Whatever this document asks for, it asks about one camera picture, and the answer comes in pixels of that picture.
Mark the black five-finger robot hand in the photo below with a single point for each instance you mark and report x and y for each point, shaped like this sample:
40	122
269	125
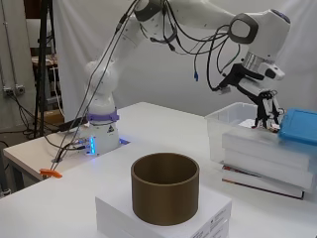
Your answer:
267	105

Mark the blue plastic lid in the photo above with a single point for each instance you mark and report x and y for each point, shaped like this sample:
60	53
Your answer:
300	127

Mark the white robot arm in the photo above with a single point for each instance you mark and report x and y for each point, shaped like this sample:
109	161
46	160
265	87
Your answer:
102	99

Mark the clear plastic box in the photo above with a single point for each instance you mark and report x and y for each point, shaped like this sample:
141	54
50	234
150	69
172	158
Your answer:
216	139

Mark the white hanging sheet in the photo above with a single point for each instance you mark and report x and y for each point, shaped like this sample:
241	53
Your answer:
158	76

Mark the brown round tub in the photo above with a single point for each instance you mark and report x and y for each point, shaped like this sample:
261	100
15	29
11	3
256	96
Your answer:
165	198

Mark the white flat box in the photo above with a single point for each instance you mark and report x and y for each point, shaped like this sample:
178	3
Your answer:
115	211

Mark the cardboard box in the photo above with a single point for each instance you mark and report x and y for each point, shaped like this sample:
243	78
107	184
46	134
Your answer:
52	117

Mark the orange clamp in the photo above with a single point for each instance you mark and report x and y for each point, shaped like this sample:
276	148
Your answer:
50	173

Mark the black tripod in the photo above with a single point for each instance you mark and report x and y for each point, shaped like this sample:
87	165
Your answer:
42	66

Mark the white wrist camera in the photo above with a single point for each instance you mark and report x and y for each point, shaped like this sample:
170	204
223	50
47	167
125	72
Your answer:
274	72

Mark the grey wall outlet box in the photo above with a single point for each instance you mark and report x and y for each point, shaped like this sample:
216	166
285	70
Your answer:
15	90

